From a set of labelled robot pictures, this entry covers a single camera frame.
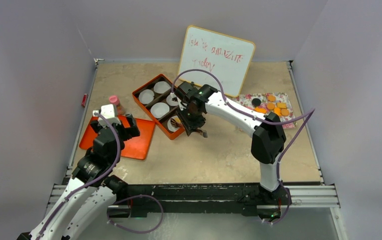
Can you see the black metal base rail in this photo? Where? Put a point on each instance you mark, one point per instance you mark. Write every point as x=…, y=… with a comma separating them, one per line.
x=247, y=199

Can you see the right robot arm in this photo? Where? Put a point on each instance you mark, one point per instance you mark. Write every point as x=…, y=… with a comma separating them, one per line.
x=266, y=132

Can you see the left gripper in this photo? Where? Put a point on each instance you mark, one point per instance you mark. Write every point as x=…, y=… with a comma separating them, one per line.
x=129, y=132

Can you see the orange round cookie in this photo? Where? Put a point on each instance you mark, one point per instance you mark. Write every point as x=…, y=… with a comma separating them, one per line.
x=270, y=106
x=271, y=98

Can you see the small red box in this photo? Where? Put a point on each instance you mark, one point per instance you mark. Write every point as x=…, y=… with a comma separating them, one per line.
x=84, y=100

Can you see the pink cap sprinkle bottle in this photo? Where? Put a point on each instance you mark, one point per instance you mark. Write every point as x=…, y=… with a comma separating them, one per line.
x=115, y=101

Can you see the white paper cup middle-right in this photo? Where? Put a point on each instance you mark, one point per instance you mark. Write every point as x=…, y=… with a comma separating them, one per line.
x=172, y=100

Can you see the orange cookie tin box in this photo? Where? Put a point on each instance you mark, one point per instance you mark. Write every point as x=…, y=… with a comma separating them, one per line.
x=159, y=98

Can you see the orange square cookie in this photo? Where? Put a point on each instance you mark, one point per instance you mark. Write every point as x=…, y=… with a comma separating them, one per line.
x=281, y=105

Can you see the black round cookie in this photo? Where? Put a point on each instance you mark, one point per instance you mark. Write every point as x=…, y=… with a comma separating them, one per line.
x=256, y=102

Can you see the orange tin lid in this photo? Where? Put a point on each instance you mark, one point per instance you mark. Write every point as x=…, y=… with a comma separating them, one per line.
x=135, y=148

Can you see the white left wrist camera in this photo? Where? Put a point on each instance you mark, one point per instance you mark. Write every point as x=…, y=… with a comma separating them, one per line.
x=106, y=115

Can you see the white paper cup far-right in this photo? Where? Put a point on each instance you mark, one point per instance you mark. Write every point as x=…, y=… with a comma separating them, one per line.
x=161, y=87

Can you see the orange round cookie centre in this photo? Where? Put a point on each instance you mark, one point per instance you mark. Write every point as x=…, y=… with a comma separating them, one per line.
x=270, y=106

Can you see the white paper cup middle-left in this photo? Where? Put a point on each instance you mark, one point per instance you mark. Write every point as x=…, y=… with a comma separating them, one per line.
x=159, y=109

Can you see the white paper cup far-left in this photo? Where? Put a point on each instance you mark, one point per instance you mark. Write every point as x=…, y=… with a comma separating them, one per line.
x=146, y=96

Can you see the yellow rectangular biscuit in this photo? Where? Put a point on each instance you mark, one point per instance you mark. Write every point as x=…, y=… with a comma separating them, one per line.
x=260, y=110

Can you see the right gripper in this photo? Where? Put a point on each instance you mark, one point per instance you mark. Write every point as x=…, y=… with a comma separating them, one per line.
x=190, y=125

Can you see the metal tongs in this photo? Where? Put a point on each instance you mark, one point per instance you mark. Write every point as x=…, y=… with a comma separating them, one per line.
x=176, y=123

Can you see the white board yellow frame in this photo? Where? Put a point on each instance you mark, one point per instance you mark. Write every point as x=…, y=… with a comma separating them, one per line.
x=226, y=57

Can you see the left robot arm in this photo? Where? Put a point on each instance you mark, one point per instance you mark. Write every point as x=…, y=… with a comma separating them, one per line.
x=91, y=171

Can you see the orange chip cookie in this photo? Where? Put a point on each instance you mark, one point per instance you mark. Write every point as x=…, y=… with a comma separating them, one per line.
x=285, y=112

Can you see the white paper cup near-left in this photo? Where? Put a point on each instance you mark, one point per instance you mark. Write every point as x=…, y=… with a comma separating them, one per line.
x=172, y=128

